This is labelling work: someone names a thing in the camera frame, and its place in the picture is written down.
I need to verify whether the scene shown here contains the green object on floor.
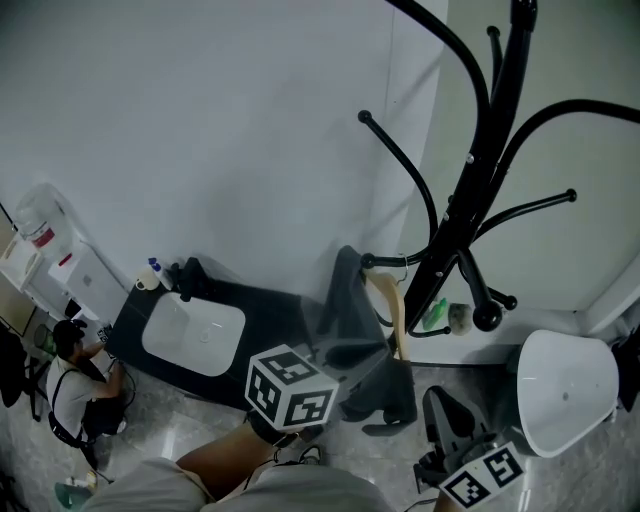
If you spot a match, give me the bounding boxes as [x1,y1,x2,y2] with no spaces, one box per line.
[53,479,97,512]

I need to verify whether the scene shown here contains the person's left forearm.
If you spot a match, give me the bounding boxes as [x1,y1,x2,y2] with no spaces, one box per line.
[176,422,301,504]

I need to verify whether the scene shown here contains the clear water jug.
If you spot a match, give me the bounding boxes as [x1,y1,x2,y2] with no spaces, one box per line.
[14,183,74,262]

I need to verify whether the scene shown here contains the small white sink cabinet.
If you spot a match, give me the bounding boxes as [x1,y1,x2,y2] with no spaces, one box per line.
[0,233,45,302]

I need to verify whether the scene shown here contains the green bottle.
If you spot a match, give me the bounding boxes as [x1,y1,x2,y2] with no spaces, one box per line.
[421,297,449,330]

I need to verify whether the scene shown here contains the person's right forearm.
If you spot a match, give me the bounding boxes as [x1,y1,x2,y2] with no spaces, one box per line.
[431,492,467,512]

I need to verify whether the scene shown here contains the black stand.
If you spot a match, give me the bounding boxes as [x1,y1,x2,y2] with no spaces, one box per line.
[608,327,640,414]

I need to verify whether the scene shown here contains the white sink basin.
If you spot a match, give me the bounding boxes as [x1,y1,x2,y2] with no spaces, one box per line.
[141,291,247,378]

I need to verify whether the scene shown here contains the person's light grey clothing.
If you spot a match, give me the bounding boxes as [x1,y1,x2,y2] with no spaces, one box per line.
[92,457,397,512]

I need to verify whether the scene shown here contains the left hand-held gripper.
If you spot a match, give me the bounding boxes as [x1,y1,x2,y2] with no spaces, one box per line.
[244,339,394,434]

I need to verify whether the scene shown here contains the black faucet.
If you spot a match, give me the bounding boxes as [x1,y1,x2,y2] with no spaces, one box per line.
[168,256,217,303]

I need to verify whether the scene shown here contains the black office chair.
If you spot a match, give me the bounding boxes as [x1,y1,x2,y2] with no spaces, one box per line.
[0,322,52,422]

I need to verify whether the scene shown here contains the wire waste bin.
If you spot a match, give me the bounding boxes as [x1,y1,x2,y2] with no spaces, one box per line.
[34,323,57,352]

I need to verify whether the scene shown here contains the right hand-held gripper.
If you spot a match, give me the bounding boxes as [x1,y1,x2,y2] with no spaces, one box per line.
[413,387,526,510]

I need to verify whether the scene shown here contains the white water dispenser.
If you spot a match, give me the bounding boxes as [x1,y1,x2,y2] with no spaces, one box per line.
[47,243,130,322]

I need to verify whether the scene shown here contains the black vanity cabinet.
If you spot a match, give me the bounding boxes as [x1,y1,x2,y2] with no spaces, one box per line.
[103,256,315,412]

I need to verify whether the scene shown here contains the white spray bottle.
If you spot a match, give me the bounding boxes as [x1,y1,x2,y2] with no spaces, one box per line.
[147,256,174,292]

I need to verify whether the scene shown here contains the grey stone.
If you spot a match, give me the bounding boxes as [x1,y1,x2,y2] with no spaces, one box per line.
[446,301,474,334]

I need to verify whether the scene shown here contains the white bathtub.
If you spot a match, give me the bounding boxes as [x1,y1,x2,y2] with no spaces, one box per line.
[506,329,622,459]

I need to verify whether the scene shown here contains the black wristband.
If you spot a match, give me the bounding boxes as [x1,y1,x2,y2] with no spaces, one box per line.
[246,409,326,450]

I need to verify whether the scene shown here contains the wooden clothes hanger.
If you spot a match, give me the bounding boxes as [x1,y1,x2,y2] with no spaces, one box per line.
[366,268,414,362]

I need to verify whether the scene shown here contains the black coat rack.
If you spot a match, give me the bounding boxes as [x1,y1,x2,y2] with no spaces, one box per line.
[357,0,640,437]

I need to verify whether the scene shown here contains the dark grey garment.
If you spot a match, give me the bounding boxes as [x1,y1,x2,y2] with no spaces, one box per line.
[317,244,419,426]

